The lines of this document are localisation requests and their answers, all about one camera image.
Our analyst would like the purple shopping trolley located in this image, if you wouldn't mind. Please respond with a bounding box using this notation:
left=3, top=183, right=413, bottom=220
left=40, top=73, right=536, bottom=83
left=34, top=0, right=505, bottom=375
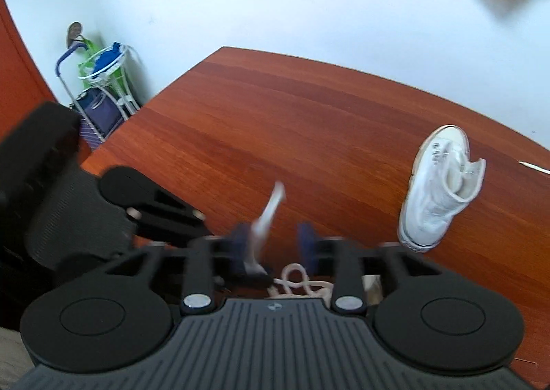
left=54, top=46, right=130, bottom=146

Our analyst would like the brown wooden door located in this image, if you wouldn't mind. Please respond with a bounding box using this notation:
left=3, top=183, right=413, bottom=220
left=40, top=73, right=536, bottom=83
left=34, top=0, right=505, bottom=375
left=0, top=0, right=58, bottom=137

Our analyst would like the person's white fleece clothing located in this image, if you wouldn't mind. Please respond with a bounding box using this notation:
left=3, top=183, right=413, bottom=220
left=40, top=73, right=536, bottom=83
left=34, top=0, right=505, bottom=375
left=0, top=325, right=32, bottom=378

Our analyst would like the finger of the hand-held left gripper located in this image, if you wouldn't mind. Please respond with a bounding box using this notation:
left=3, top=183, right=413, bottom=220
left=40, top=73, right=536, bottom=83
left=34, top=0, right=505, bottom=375
left=128, top=187, right=208, bottom=231
left=133, top=227, right=206, bottom=248

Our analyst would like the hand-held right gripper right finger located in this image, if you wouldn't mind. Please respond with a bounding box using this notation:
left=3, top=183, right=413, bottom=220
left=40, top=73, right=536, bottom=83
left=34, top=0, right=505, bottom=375
left=297, top=222, right=443, bottom=314

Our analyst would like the white shoelace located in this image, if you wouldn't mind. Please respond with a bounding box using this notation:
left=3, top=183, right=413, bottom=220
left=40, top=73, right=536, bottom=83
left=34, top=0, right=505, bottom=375
left=518, top=160, right=550, bottom=176
left=249, top=181, right=337, bottom=301

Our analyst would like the white wire rack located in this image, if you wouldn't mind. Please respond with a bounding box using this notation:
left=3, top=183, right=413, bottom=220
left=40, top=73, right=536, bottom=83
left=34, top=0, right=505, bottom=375
left=78, top=42, right=142, bottom=118

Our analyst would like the white high-top shoe black stripe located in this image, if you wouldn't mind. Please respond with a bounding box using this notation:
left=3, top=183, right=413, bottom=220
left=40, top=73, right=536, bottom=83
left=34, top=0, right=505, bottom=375
left=397, top=124, right=487, bottom=254

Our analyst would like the brown round wall hook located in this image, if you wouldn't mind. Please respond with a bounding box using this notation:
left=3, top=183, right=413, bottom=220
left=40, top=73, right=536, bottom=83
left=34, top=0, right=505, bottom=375
left=66, top=22, right=85, bottom=48

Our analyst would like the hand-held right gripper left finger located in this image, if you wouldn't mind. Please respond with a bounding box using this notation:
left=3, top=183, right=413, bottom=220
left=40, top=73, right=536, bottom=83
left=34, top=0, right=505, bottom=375
left=105, top=222, right=252, bottom=316

